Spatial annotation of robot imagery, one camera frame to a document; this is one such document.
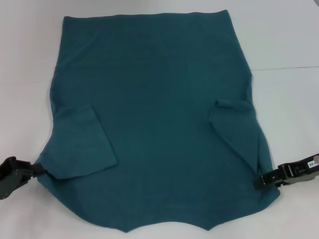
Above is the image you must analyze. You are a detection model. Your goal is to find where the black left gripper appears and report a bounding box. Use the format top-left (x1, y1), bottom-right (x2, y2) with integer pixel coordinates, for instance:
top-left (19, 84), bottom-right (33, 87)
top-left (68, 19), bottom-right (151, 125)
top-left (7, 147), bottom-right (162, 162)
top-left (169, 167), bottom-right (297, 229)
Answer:
top-left (0, 156), bottom-right (45, 200)

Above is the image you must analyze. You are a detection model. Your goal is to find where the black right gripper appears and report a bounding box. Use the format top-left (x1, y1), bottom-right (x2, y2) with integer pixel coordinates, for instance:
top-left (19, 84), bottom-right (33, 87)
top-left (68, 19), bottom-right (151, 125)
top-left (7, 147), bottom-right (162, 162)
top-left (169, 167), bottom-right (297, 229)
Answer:
top-left (254, 154), bottom-right (319, 191)

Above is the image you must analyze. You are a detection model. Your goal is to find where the teal blue t-shirt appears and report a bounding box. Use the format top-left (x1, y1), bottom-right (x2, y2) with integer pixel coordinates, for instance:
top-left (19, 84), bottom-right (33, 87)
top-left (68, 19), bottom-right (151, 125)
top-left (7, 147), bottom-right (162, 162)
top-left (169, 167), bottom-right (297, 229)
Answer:
top-left (34, 9), bottom-right (284, 226)

